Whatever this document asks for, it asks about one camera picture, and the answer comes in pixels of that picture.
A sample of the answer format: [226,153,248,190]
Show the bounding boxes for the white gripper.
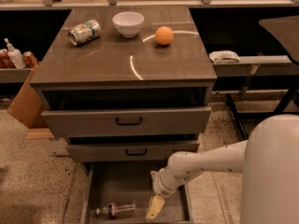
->
[146,168,181,222]

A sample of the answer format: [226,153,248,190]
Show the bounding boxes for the clear plastic water bottle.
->
[95,202,135,218]

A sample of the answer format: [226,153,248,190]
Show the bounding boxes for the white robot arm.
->
[146,115,299,224]

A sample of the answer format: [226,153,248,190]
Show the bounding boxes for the bottom grey drawer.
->
[80,161,194,224]

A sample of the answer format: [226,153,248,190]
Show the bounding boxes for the grey drawer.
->
[80,161,194,224]
[66,140,199,162]
[42,106,211,137]

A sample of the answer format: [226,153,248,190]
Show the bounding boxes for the middle grey drawer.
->
[66,140,199,162]

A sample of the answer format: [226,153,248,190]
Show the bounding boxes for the top grey drawer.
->
[42,106,211,137]

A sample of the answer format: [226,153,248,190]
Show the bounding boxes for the grey drawer cabinet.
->
[29,5,218,173]

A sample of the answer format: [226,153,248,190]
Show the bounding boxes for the white pump bottle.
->
[5,38,26,69]

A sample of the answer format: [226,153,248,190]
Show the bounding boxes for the folded white cloth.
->
[209,50,240,63]

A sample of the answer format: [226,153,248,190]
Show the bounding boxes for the brown cardboard box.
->
[7,66,47,129]

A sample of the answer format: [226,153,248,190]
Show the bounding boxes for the orange fruit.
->
[155,26,174,46]

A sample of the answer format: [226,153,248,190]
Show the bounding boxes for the white ceramic bowl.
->
[112,11,144,38]

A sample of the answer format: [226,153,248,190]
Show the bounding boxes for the crushed green soda can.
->
[68,20,101,46]

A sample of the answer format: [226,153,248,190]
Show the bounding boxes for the red soda can at edge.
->
[0,49,15,68]

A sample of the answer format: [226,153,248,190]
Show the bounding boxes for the dark side table top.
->
[259,15,299,64]

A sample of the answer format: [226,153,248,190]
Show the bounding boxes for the black table leg frame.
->
[225,81,299,140]

